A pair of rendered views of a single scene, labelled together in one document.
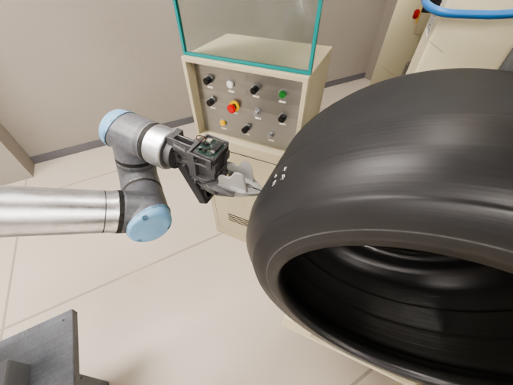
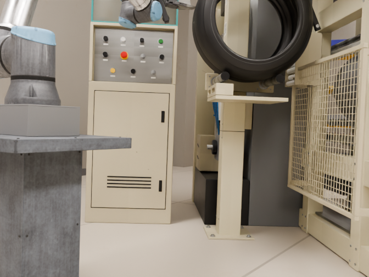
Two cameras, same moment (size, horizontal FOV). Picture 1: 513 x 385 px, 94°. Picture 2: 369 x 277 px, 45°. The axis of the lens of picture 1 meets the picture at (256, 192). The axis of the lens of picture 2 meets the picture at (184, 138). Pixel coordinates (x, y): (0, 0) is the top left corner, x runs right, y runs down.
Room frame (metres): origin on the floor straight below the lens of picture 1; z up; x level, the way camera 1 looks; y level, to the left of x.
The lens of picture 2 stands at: (-1.66, 1.09, 0.67)
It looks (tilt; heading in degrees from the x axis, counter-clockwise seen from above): 2 degrees down; 332
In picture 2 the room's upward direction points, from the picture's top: 2 degrees clockwise
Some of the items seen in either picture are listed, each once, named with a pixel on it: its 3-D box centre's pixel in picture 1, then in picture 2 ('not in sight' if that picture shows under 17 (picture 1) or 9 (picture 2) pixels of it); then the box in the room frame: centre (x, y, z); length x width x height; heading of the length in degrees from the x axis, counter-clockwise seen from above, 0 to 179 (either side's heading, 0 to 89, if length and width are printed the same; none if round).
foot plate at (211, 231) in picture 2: not in sight; (227, 231); (0.54, -0.40, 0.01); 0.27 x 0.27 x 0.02; 66
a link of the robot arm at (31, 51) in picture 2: not in sight; (32, 53); (0.00, 0.83, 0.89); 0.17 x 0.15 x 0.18; 27
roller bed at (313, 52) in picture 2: not in sight; (302, 61); (0.35, -0.75, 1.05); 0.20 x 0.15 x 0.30; 156
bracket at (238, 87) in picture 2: not in sight; (239, 83); (0.46, -0.39, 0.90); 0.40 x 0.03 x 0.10; 66
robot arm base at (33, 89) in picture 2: not in sight; (33, 91); (-0.01, 0.83, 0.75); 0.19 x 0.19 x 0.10
